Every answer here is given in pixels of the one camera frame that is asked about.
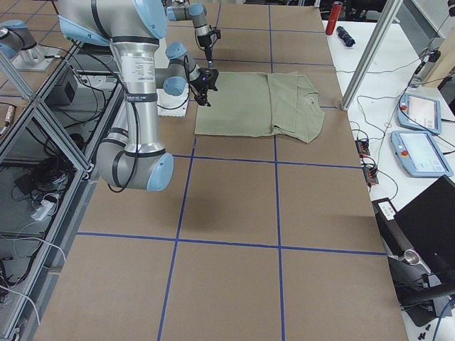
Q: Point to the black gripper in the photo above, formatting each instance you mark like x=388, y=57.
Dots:
x=206, y=46
x=200, y=82

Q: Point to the olive green long-sleeve shirt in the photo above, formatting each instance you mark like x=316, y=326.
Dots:
x=258, y=104

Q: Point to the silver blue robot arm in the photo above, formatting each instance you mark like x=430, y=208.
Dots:
x=196, y=13
x=132, y=155

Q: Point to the red cylindrical tube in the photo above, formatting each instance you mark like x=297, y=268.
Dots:
x=333, y=17

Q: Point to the folded dark plaid umbrella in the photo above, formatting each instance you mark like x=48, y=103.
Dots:
x=345, y=37

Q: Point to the orange black connector board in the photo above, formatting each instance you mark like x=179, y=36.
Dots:
x=362, y=146

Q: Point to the white power strip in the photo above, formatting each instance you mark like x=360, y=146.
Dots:
x=45, y=209

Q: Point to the upper blue teach pendant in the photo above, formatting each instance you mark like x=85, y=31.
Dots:
x=420, y=113

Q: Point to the blue teach pendant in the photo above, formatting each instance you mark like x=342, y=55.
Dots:
x=420, y=113
x=419, y=154

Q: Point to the lower blue teach pendant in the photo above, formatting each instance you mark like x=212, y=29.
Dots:
x=419, y=154

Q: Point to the black laptop computer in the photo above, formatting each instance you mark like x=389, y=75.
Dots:
x=428, y=223

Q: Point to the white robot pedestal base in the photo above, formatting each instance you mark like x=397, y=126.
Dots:
x=172, y=106

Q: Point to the aluminium frame post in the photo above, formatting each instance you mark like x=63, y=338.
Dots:
x=381, y=28

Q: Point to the aluminium frame table edge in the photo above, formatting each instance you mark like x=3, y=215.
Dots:
x=48, y=144

